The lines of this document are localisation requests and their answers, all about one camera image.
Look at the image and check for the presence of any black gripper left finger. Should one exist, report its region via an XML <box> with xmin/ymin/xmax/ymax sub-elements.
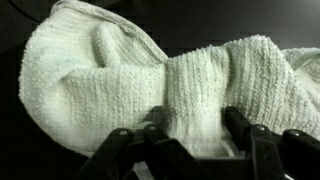
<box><xmin>76</xmin><ymin>106</ymin><xmax>214</xmax><ymax>180</ymax></box>

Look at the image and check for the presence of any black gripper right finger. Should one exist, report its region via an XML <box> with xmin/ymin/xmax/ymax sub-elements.
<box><xmin>223</xmin><ymin>105</ymin><xmax>320</xmax><ymax>180</ymax></box>

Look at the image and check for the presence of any white terry cloth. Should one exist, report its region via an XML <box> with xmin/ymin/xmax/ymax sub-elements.
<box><xmin>18</xmin><ymin>0</ymin><xmax>320</xmax><ymax>158</ymax></box>

